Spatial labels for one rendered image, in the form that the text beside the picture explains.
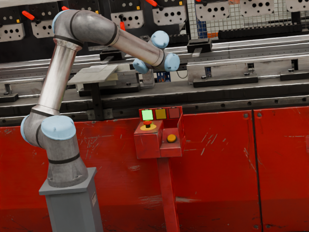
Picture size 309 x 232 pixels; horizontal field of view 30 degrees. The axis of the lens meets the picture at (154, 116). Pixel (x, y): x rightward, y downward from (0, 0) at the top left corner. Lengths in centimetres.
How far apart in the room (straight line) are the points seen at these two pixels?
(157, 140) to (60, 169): 56
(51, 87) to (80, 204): 45
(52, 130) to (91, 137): 80
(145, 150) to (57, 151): 56
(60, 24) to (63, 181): 59
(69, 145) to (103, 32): 43
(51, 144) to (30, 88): 95
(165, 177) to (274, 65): 72
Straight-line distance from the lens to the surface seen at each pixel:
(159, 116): 261
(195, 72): 276
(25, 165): 302
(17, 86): 301
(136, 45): 223
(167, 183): 262
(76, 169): 211
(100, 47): 284
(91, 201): 215
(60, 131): 205
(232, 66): 274
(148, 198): 291
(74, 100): 281
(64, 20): 221
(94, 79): 260
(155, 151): 251
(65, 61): 220
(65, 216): 215
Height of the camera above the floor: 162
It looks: 18 degrees down
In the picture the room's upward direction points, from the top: 8 degrees counter-clockwise
